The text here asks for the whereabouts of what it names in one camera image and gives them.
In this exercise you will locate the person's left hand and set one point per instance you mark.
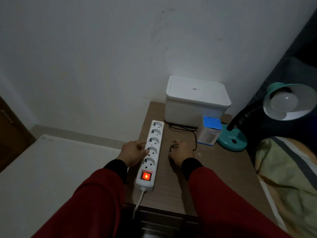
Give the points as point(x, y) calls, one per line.
point(131, 153)

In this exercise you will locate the person's right hand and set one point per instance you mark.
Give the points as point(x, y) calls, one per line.
point(182, 154)

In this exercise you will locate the blue and white bulb carton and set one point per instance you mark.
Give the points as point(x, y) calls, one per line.
point(208, 136)

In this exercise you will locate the white power strip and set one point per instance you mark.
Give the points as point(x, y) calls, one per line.
point(144, 184)

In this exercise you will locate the teal desk lamp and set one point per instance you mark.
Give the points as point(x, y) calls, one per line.
point(232, 141)

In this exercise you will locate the white storage box lid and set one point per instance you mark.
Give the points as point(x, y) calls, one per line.
point(210, 94)

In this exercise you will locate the white light bulb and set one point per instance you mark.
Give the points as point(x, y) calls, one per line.
point(284, 102)

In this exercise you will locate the person's left forearm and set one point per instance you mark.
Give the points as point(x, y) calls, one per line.
point(94, 208)

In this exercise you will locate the person's right forearm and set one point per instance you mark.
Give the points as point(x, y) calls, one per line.
point(223, 208)

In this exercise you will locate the white plastic storage box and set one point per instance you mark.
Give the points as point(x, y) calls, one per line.
point(183, 114)

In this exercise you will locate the brown wooden bedside table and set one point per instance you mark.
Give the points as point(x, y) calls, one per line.
point(223, 175)

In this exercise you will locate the large white flat panel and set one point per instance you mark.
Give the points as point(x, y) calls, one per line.
point(49, 183)

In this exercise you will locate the striped bed sheet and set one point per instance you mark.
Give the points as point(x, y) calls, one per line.
point(284, 171)

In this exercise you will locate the brown wooden door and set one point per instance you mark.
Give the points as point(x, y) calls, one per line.
point(12, 141)

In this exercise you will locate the grey cushion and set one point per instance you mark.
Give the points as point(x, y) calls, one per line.
point(297, 69)

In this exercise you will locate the dark grey padded headboard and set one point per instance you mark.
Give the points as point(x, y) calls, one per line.
point(307, 34)

